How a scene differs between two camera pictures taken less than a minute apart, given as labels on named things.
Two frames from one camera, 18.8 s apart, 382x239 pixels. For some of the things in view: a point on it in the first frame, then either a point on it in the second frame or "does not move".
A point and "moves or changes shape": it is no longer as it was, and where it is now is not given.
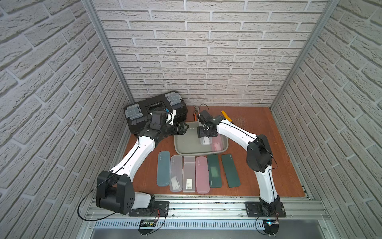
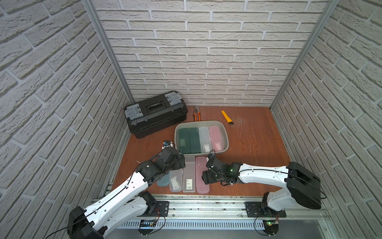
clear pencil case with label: [176, 176] does not move
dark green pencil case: [231, 171] moves or changes shape
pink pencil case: [216, 143] does not move
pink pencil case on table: [202, 175] does not move
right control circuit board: [271, 226] does not move
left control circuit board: [147, 223] does not move
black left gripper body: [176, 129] -> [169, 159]
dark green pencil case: [215, 177] moves or changes shape
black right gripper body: [203, 131] -> [210, 178]
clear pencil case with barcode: [189, 174] does not move
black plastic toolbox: [137, 116] does not move
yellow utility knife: [226, 117] does not move
